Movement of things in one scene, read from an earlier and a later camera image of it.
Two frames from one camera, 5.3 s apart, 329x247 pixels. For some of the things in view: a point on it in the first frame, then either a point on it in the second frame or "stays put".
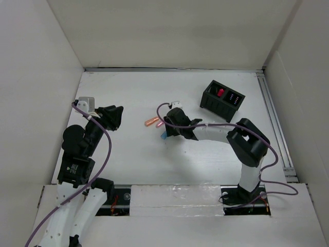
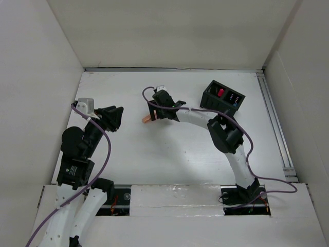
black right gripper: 170,131 -> 152,109
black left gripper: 110,115 stays put
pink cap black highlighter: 220,92 stays put
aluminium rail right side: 290,173 stays put
